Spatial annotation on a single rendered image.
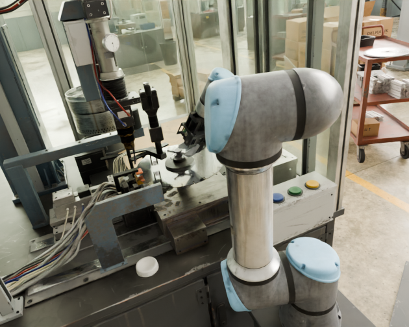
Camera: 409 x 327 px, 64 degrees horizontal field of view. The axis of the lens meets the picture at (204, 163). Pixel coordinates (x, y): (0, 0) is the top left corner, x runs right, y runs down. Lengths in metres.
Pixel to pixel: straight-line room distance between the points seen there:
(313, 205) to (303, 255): 0.39
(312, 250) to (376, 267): 1.41
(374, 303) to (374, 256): 0.34
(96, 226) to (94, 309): 0.23
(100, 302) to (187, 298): 0.28
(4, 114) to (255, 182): 1.21
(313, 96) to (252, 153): 0.12
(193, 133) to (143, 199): 0.26
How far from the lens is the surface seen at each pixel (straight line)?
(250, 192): 0.58
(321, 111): 0.52
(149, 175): 1.18
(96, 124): 1.77
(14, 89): 1.58
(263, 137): 0.51
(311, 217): 1.17
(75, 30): 1.08
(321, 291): 0.80
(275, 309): 0.97
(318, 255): 0.79
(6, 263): 1.39
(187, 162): 1.20
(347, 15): 1.04
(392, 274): 2.18
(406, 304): 2.03
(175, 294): 1.13
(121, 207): 1.03
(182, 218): 1.15
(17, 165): 1.36
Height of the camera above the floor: 1.53
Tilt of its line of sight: 29 degrees down
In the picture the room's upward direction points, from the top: 7 degrees counter-clockwise
